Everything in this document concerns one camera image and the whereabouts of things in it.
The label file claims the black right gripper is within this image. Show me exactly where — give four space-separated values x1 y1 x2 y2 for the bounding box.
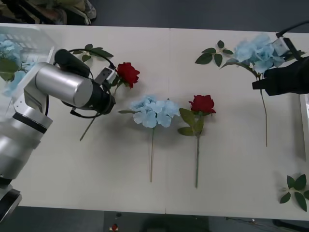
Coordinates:
252 57 309 97

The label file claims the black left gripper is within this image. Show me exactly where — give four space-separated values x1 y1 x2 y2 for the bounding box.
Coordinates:
100 81 114 94

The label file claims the red rose with bare stem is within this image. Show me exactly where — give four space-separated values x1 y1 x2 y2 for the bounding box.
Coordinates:
79 62 141 142

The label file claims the red rose with large leaves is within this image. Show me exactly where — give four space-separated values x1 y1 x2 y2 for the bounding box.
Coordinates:
177 94 217 189

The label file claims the loose green leaf twig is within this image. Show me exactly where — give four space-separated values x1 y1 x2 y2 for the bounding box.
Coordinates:
279 174 309 212
72 43 114 63
195 40 234 68

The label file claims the shallow white box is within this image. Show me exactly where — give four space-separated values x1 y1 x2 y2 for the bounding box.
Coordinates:
299 93 309 162

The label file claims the person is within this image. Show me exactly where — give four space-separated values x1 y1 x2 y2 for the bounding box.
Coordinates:
31 0 98 21

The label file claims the white slotted box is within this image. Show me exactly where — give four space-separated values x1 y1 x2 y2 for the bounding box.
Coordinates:
0 25 55 114

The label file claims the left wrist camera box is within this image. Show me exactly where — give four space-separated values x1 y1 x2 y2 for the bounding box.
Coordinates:
95 67 117 84

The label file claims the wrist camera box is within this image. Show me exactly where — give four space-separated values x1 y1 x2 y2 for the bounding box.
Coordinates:
95 67 117 84
272 37 294 57

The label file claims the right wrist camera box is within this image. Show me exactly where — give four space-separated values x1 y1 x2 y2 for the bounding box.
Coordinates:
272 37 294 57

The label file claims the thin grey cable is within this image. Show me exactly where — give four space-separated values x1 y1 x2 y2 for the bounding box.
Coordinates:
225 217 257 224

